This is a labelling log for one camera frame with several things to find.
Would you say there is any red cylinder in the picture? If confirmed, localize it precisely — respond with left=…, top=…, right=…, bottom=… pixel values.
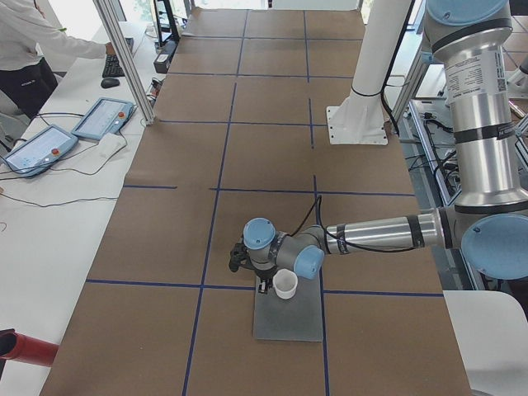
left=1, top=329, right=59, bottom=367

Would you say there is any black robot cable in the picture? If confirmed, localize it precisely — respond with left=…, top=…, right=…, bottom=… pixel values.
left=292, top=196, right=422, bottom=252

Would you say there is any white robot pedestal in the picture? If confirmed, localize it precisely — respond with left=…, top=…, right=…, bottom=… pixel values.
left=327, top=0, right=413, bottom=145

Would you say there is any white ceramic cup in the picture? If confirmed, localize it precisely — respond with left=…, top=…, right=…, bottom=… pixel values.
left=272, top=269, right=298, bottom=299

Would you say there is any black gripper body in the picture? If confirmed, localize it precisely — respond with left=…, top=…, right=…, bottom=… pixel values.
left=253, top=265, right=278, bottom=280

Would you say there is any brown paper table cover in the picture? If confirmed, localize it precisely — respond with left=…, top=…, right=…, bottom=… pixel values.
left=42, top=10, right=470, bottom=395

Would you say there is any black keyboard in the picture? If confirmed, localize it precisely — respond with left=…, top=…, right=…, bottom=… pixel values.
left=101, top=55, right=125, bottom=78

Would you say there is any person in white shirt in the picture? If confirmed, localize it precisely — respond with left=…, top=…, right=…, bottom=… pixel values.
left=1, top=1, right=116, bottom=119

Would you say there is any black box device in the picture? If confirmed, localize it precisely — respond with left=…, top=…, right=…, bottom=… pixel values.
left=153, top=40, right=177, bottom=74

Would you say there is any near blue teach pendant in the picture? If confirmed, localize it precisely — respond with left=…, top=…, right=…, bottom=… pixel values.
left=2, top=125, right=78, bottom=177

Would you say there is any white folded cloth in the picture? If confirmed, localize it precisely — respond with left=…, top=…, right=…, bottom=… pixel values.
left=97, top=134, right=125, bottom=159

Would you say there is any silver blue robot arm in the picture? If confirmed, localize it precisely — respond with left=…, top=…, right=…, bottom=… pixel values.
left=229, top=1, right=527, bottom=292

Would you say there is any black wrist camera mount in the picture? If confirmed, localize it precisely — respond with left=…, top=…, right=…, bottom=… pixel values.
left=229, top=242, right=252, bottom=272

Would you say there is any far blue teach pendant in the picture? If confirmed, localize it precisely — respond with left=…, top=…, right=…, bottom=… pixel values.
left=72, top=97, right=134, bottom=140

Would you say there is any black computer mouse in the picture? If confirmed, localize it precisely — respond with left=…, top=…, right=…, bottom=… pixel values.
left=101, top=78, right=120, bottom=89

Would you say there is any aluminium frame post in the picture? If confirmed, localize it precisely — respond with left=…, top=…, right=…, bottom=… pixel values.
left=93, top=0, right=155, bottom=125

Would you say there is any blue teach pendant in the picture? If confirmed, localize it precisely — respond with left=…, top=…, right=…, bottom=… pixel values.
left=72, top=97, right=134, bottom=140
left=2, top=125, right=78, bottom=177

